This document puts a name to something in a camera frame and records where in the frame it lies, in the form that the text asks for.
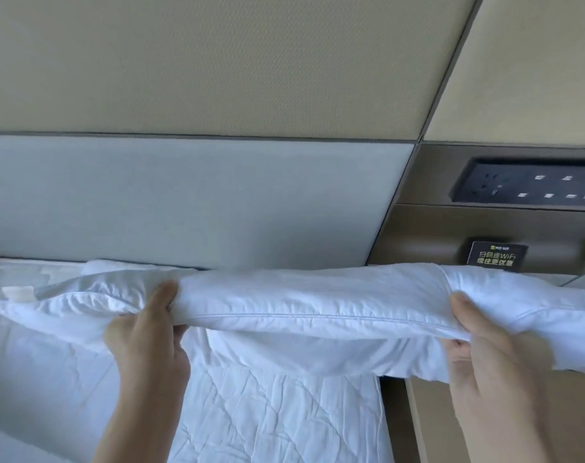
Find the person's right hand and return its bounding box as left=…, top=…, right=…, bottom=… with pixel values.
left=441, top=291, right=540, bottom=411

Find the person's left hand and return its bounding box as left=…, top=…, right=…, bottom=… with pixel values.
left=103, top=280, right=192, bottom=382

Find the white pillow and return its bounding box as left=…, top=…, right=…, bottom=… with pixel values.
left=0, top=259, right=585, bottom=384

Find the person's right forearm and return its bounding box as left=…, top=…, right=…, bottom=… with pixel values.
left=449, top=404, right=556, bottom=463

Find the person's left forearm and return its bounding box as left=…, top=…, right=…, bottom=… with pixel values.
left=92, top=378, right=192, bottom=463

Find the black sign card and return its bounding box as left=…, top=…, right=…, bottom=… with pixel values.
left=466, top=240, right=529, bottom=275

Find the grey padded headboard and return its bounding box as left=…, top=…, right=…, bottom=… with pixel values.
left=0, top=134, right=416, bottom=271

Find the white quilted mattress pad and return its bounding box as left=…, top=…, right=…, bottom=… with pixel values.
left=0, top=258, right=389, bottom=463

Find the wooden bedside table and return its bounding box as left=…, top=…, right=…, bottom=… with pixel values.
left=405, top=368, right=585, bottom=463

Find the brown wall panel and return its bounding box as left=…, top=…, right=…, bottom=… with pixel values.
left=367, top=142, right=585, bottom=276

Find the black socket switch panel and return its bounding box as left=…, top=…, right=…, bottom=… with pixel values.
left=448, top=158, right=585, bottom=208

